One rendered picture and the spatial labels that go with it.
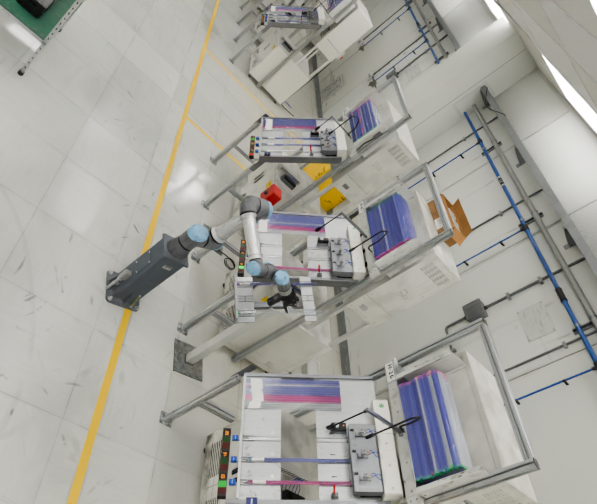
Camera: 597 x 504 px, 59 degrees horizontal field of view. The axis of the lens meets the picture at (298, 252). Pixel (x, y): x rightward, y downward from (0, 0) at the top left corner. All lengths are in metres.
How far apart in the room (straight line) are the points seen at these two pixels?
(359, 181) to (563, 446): 2.57
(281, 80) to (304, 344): 4.70
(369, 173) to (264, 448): 2.77
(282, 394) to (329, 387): 0.26
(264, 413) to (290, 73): 5.73
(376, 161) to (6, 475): 3.47
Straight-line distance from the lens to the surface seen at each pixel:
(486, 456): 2.71
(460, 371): 2.93
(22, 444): 2.97
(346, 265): 3.56
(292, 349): 4.05
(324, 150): 4.63
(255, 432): 2.81
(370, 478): 2.69
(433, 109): 6.53
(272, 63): 7.75
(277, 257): 3.62
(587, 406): 4.12
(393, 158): 4.71
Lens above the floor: 2.52
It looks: 26 degrees down
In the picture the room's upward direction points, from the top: 56 degrees clockwise
